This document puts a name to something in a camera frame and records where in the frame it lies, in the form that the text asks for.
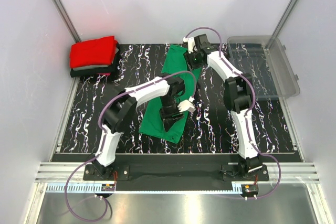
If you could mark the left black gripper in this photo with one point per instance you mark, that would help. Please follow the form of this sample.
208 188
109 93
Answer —
168 120

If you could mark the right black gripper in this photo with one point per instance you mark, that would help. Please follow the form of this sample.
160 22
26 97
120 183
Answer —
191 64

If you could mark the green t shirt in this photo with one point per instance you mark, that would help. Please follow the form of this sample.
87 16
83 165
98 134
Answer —
152 124

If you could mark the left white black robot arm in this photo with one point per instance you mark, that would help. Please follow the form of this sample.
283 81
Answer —
118 113

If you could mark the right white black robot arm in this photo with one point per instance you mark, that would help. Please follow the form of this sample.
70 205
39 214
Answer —
239 98

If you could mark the clear plastic bin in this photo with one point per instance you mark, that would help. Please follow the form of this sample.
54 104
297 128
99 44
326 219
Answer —
265 59

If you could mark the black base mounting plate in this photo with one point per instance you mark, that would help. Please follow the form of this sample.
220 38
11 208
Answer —
228 173

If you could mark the folded pink t shirt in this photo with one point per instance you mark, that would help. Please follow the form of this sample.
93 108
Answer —
104 74

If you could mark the folded red t shirt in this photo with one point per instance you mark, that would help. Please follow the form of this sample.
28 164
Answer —
96 52

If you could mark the left connector box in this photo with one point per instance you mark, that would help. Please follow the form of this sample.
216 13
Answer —
108 187

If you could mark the connector box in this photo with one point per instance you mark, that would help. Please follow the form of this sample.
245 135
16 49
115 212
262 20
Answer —
250 189
108 187

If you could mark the right connector box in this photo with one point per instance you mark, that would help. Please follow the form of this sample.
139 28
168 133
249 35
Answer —
250 189

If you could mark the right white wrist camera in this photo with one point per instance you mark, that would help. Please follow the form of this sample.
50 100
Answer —
190 43

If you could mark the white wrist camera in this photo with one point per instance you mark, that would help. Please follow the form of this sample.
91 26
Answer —
187 105
190 43

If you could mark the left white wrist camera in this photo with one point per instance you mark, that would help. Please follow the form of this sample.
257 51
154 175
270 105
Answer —
187 105

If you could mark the aluminium frame rail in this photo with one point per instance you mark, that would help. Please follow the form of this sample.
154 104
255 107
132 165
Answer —
290 172

